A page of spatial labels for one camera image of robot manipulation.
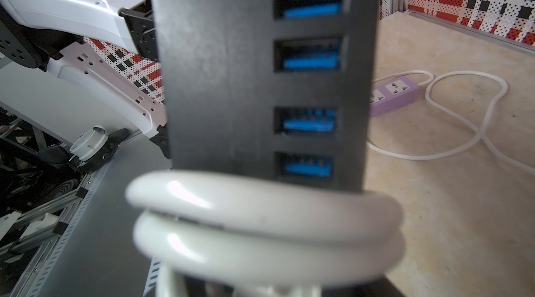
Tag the black power strip with cord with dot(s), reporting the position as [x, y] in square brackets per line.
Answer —
[268, 111]

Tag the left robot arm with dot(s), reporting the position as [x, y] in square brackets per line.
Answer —
[55, 36]

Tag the purple power strip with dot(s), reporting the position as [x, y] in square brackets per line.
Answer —
[393, 95]

